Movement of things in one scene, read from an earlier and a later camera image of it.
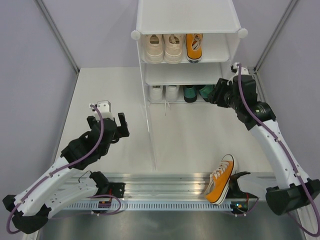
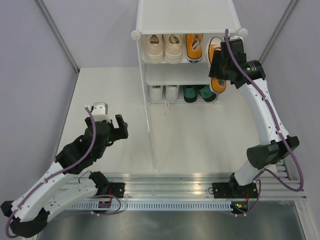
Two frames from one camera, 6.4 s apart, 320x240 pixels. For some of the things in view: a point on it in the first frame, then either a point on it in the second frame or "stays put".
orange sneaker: (219, 180) → (218, 85)
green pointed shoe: (190, 93) stays put
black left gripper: (122, 130) stays put
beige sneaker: (154, 49) stays put
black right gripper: (221, 86) → (216, 59)
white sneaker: (156, 93) stays put
